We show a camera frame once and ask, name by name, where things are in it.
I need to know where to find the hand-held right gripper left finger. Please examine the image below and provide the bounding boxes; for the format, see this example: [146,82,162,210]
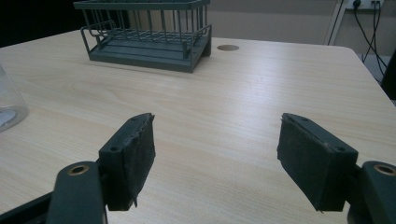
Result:
[98,112,157,212]

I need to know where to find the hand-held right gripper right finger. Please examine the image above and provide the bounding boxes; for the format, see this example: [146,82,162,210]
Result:
[276,112,360,213]

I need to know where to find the black chair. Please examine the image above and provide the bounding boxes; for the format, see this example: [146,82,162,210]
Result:
[380,47,396,101]

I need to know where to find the clear glass cup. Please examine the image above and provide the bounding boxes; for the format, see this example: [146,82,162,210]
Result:
[0,64,30,133]

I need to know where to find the white metal stand leg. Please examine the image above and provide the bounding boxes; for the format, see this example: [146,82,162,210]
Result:
[323,0,347,47]

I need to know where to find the white power strip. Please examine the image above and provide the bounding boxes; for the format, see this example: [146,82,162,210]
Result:
[346,0,386,10]

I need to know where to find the grey wire dish rack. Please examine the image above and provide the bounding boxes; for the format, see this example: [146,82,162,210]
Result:
[73,0,213,74]

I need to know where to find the black cable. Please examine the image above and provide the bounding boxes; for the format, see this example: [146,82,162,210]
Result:
[352,0,389,82]

